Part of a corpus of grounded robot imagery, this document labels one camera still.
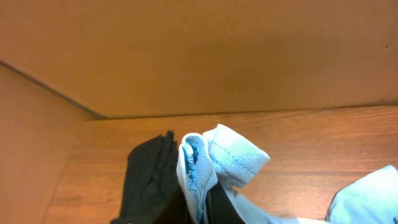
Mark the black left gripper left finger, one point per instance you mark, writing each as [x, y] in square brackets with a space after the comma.
[176, 211]

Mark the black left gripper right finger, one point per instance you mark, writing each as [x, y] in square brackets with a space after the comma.
[219, 208]

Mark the light blue t-shirt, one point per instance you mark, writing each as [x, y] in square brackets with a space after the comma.
[222, 155]

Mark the black garment with logo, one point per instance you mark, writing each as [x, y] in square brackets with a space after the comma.
[150, 180]

